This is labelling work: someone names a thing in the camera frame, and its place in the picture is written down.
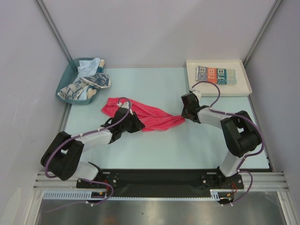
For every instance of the white slotted cable duct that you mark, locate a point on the white slotted cable duct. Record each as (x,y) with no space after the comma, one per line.
(206,195)

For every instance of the aluminium frame rail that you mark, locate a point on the aluminium frame rail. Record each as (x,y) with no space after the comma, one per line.
(262,181)

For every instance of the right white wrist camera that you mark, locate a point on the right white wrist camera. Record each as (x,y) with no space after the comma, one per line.
(196,92)

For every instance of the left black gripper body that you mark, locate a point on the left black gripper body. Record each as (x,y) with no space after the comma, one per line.
(132,125)

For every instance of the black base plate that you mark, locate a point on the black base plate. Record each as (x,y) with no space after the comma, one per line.
(171,181)

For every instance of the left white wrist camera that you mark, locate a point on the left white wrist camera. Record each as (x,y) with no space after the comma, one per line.
(126,105)

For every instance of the teal plastic basket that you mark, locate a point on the teal plastic basket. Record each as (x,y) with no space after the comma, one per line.
(69,76)

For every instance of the white blue patterned towel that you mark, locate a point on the white blue patterned towel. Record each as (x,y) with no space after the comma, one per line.
(74,91)

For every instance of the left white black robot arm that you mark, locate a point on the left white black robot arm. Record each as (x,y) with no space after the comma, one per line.
(62,159)

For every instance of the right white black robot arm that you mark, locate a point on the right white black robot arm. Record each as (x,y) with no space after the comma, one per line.
(240,134)

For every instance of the pink red towel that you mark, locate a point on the pink red towel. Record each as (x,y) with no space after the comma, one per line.
(153,118)

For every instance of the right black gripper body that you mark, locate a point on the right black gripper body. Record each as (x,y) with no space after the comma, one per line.
(188,112)

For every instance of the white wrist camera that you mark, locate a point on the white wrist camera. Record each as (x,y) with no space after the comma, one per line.
(126,105)
(196,92)

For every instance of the light blue towel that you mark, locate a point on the light blue towel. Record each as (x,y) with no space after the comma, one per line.
(88,67)

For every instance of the striped rabbit text towel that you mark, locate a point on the striped rabbit text towel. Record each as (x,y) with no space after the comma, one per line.
(218,76)

